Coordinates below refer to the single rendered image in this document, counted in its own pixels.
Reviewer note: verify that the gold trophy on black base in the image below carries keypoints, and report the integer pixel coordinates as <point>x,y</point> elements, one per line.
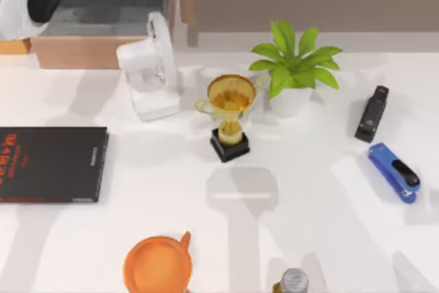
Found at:
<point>230,101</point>

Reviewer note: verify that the wooden open shelves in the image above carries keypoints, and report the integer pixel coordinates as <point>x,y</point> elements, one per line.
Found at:
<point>308,8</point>

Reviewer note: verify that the orange cup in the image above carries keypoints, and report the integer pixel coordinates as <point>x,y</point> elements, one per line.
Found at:
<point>157,267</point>

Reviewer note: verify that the grey pierced drawer inside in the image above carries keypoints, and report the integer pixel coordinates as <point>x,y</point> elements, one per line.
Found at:
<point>103,1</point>

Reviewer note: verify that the yellow bottle with grey cap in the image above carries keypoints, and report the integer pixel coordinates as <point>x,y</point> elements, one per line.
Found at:
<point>291,282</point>

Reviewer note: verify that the blue and black stapler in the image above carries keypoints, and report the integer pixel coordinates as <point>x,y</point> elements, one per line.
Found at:
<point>391,169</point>

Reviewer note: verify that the green plant in white pot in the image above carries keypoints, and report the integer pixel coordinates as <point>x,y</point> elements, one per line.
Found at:
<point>291,66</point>

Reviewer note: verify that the wooden cupboard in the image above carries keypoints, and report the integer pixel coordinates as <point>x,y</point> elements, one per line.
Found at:
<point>13,46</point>

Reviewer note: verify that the white table fan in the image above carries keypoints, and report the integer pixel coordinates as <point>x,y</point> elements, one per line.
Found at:
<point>147,66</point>

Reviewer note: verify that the black book with red print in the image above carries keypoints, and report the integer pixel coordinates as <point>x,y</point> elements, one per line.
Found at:
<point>51,164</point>

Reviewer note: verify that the pale wooden drawer front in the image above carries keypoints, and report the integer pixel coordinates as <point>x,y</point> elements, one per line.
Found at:
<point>79,52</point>

